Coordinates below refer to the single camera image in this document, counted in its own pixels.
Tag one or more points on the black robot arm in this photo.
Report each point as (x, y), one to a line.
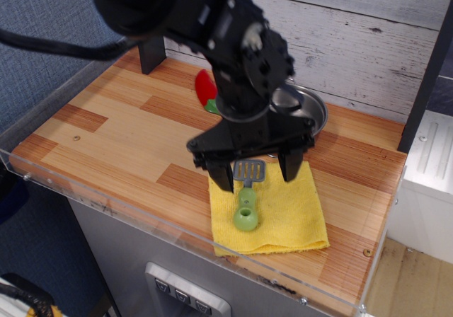
(249, 62)

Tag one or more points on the grey cabinet with dispenser panel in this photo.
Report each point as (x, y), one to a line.
(152, 273)

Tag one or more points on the yellow cloth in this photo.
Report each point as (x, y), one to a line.
(290, 217)

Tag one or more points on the clear acrylic left guard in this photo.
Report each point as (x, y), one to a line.
(27, 123)

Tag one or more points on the yellow object bottom left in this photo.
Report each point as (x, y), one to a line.
(44, 311)

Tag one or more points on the dark grey post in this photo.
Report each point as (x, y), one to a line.
(151, 53)
(427, 85)

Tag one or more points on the steel pot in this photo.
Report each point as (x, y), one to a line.
(297, 105)

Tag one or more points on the green grey toy spatula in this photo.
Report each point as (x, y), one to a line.
(247, 171)

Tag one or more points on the clear acrylic front guard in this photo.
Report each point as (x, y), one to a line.
(355, 182)

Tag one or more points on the dark grey left post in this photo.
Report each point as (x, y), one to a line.
(151, 53)

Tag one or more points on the clear acrylic guard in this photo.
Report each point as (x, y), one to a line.
(27, 123)
(355, 182)

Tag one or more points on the dark grey right post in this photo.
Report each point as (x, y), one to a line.
(427, 85)

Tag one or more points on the red toy chili pepper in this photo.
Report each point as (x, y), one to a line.
(206, 91)

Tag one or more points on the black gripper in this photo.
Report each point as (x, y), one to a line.
(233, 140)

